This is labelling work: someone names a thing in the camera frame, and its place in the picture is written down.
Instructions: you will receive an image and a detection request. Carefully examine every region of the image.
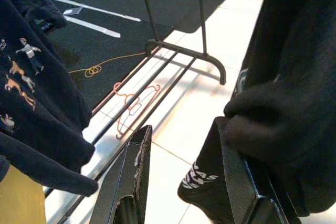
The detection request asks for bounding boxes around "yellow t-shirt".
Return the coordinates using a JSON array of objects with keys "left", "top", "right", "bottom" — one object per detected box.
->
[{"left": 0, "top": 165, "right": 47, "bottom": 224}]

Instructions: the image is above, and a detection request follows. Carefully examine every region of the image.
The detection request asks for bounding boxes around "long white tape strip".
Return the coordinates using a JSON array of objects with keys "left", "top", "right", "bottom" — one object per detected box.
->
[
  {"left": 51, "top": 0, "right": 142, "bottom": 23},
  {"left": 64, "top": 15, "right": 122, "bottom": 39}
]

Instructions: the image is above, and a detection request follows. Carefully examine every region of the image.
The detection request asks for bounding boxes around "navy printed sweatshirt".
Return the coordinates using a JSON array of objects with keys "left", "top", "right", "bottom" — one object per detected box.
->
[{"left": 0, "top": 0, "right": 99, "bottom": 198}]

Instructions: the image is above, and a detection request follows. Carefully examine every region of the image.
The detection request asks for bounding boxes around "black metal clothes rack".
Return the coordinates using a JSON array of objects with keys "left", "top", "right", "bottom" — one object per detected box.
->
[{"left": 43, "top": 0, "right": 227, "bottom": 224}]

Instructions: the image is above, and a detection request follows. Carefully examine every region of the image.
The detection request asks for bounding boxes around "black t-shirt white sleeve print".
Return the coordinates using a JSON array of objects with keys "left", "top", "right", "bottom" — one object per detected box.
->
[{"left": 177, "top": 0, "right": 336, "bottom": 224}]

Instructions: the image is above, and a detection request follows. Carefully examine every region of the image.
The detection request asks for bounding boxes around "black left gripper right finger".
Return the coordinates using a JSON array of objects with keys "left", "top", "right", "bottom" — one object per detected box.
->
[{"left": 222, "top": 143, "right": 302, "bottom": 224}]

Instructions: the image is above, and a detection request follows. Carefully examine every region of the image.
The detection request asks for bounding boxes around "small white paper scrap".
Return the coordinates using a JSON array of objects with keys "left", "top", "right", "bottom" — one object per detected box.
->
[{"left": 62, "top": 7, "right": 83, "bottom": 16}]

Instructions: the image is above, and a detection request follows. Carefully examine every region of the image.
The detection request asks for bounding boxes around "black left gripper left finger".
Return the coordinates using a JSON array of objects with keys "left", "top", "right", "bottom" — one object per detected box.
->
[{"left": 90, "top": 124, "right": 153, "bottom": 224}]

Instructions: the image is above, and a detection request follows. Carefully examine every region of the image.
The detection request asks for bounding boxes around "yellow cord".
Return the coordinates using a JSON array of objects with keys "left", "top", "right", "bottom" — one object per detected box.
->
[{"left": 68, "top": 51, "right": 147, "bottom": 79}]

